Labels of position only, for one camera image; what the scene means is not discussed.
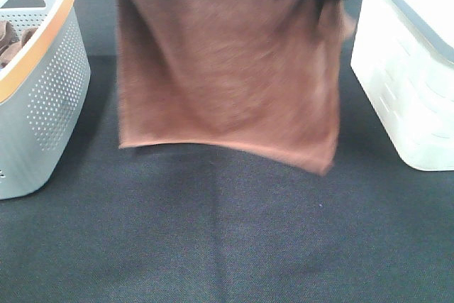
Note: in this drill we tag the white plastic storage bin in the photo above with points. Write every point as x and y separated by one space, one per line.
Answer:
403 59

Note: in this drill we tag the brown towel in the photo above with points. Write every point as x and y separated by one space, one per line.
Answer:
253 75

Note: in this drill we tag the brown towels in basket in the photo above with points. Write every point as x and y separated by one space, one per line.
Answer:
9 45

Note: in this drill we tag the grey perforated laundry basket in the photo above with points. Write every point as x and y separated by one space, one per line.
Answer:
43 90

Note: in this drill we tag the black fabric table cover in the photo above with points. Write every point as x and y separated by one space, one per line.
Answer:
197 223

